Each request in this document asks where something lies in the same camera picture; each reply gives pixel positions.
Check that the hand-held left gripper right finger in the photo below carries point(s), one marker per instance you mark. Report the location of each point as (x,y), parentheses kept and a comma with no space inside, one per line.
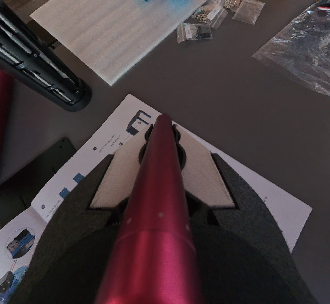
(206,180)

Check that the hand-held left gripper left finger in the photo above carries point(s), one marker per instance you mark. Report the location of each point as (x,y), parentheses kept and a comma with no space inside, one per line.
(116,180)

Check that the magenta metal screwdriver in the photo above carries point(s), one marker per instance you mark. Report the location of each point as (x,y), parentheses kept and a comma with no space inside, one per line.
(154,231)

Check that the white instruction booklet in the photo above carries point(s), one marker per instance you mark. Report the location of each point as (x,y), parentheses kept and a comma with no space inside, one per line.
(108,139)

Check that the black cylindrical stand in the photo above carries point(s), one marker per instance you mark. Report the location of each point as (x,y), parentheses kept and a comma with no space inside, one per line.
(38,64)

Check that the white foam sheet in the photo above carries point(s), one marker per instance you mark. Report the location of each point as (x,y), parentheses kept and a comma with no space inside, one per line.
(103,25)

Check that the large clear plastic bag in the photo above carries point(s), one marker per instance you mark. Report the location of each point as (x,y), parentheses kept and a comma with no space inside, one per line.
(296,46)

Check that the pile of small parts bags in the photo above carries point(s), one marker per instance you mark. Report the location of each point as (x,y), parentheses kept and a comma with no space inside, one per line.
(247,10)

